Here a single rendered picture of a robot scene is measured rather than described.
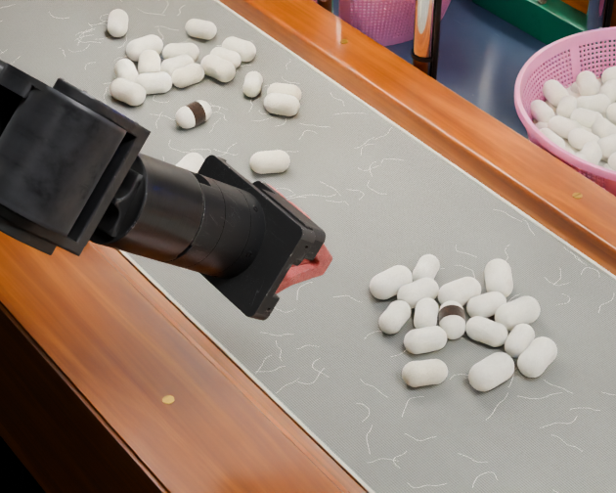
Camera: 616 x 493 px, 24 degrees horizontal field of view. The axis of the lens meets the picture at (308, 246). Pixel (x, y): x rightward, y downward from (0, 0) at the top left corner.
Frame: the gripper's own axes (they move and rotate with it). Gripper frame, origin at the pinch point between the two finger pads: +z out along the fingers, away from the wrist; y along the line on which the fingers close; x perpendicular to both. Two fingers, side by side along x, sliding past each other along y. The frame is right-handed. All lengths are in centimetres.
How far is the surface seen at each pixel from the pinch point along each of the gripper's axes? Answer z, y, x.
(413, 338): 12.8, -1.3, 3.0
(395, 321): 13.2, 1.1, 2.9
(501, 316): 18.2, -3.4, -1.4
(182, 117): 15.4, 34.1, 1.6
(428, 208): 24.0, 11.7, -3.8
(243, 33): 28, 45, -6
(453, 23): 52, 42, -18
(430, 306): 15.4, 0.6, 0.8
